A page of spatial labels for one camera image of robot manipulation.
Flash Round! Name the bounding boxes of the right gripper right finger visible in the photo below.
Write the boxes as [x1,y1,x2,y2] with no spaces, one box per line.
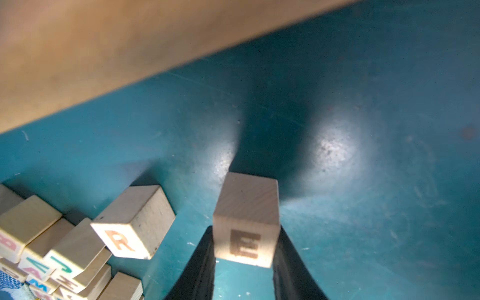
[272,226,329,300]

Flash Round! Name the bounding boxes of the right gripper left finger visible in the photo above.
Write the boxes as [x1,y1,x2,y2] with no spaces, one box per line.
[164,226,216,300]

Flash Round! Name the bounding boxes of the wooden block letter E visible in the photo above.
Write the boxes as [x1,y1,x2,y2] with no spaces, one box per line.
[212,172,281,268]

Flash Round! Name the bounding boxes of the wooden block letter R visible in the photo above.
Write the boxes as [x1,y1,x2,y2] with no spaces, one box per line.
[91,185,176,260]

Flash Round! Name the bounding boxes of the wooden block letter J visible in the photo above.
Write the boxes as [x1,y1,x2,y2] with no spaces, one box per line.
[43,218,105,278]

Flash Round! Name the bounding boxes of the wooden block letter B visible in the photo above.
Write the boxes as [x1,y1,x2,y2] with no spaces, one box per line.
[1,195,62,264]

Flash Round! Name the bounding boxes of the blue white work glove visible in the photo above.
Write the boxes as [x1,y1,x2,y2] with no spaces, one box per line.
[1,271,36,300]

